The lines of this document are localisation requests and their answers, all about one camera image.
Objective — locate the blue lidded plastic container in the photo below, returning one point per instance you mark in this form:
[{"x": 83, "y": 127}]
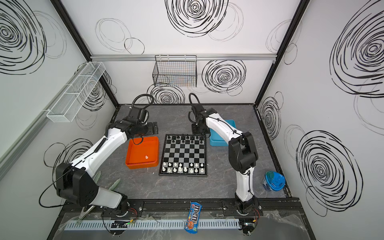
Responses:
[{"x": 274, "y": 181}]

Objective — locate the M&M's candy bag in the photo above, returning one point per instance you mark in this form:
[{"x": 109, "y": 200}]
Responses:
[{"x": 192, "y": 222}]

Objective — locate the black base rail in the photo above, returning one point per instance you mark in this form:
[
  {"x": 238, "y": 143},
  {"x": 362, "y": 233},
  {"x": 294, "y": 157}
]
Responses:
[{"x": 223, "y": 207}]

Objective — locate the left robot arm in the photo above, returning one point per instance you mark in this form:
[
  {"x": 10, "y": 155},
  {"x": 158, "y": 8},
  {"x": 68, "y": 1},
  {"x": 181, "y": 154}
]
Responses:
[{"x": 74, "y": 181}]

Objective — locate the white slotted cable duct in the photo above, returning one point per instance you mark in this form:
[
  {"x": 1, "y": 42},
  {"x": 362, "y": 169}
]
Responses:
[{"x": 115, "y": 225}]

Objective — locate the black white chess board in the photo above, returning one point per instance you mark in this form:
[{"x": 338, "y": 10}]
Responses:
[{"x": 184, "y": 155}]

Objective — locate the white mesh wall shelf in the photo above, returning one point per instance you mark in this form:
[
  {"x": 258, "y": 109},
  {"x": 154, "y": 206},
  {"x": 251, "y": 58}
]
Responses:
[{"x": 76, "y": 93}]

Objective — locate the orange plastic tray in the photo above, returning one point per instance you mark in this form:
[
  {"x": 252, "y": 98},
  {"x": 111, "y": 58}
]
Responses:
[{"x": 135, "y": 158}]

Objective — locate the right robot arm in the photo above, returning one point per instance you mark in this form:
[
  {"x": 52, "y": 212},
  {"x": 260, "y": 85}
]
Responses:
[{"x": 242, "y": 151}]

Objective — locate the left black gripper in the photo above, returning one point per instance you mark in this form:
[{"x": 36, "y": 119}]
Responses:
[{"x": 150, "y": 128}]

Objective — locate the black wire basket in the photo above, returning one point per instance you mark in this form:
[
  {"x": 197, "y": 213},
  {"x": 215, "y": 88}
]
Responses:
[{"x": 176, "y": 70}]

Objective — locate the blue plastic tray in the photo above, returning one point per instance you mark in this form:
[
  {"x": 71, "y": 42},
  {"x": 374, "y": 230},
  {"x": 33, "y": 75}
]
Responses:
[{"x": 216, "y": 139}]

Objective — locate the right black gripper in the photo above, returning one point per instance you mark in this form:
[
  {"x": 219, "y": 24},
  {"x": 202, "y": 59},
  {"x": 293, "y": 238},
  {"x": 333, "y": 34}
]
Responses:
[{"x": 199, "y": 129}]

